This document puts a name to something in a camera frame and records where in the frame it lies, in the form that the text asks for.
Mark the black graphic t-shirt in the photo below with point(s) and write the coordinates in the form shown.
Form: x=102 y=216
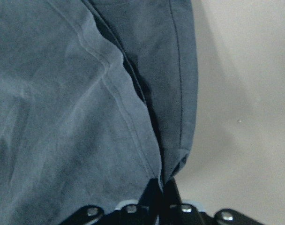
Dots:
x=97 y=97

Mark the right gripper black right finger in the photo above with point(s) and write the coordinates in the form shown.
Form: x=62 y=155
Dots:
x=171 y=194

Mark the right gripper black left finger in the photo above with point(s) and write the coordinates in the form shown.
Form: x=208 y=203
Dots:
x=152 y=195

